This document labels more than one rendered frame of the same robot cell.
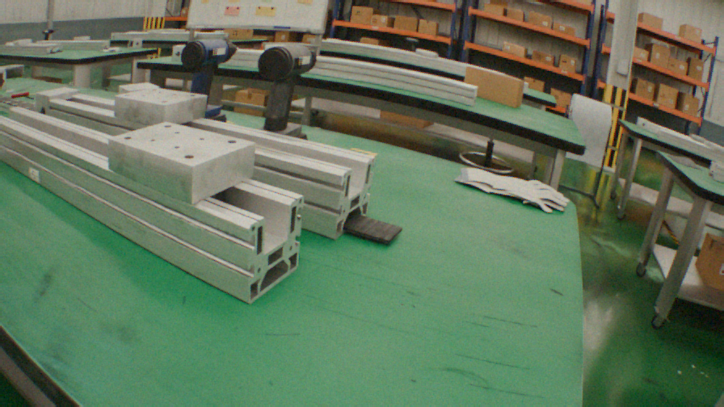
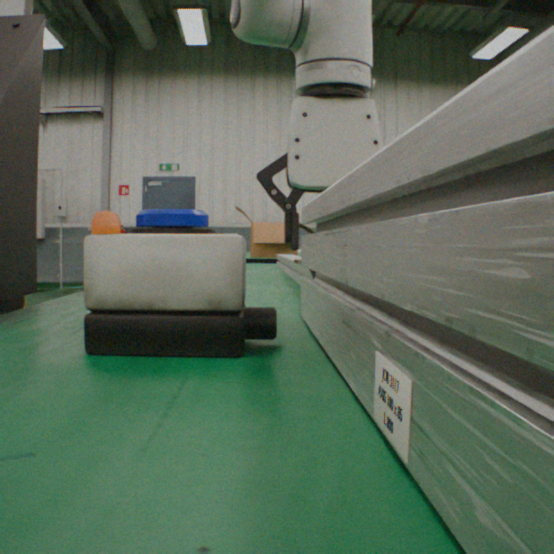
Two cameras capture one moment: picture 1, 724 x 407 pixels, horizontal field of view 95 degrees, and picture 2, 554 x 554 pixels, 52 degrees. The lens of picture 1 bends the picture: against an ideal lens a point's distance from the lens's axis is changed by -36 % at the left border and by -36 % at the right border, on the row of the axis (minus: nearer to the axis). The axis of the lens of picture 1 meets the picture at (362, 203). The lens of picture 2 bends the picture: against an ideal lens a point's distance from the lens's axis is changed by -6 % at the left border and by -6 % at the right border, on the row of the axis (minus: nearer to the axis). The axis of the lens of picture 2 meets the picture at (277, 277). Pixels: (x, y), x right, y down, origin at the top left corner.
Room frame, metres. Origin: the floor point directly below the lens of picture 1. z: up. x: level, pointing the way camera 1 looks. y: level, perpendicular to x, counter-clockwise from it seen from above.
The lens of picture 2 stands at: (0.47, 0.43, 0.83)
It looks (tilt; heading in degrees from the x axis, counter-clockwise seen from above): 3 degrees down; 67
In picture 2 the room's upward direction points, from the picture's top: 1 degrees clockwise
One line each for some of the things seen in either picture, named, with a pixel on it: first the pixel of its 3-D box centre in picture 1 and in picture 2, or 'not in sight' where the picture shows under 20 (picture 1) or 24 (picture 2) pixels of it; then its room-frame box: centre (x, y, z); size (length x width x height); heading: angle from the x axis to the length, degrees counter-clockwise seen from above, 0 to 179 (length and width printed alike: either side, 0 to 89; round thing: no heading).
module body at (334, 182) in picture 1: (156, 139); not in sight; (0.74, 0.38, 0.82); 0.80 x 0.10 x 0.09; 70
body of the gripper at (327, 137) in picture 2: not in sight; (334, 139); (0.78, 1.01, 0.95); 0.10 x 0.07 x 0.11; 159
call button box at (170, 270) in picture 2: not in sight; (187, 287); (0.55, 0.75, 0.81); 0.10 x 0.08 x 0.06; 160
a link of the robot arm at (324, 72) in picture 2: not in sight; (335, 84); (0.78, 1.01, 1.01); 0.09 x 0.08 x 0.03; 159
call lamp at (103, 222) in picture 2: not in sight; (105, 221); (0.50, 0.74, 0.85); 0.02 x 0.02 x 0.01
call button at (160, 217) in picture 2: not in sight; (172, 227); (0.54, 0.76, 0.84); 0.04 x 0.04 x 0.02
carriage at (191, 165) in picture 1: (175, 167); not in sight; (0.48, 0.22, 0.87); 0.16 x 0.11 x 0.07; 70
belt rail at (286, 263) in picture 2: not in sight; (298, 266); (0.94, 1.46, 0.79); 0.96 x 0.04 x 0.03; 70
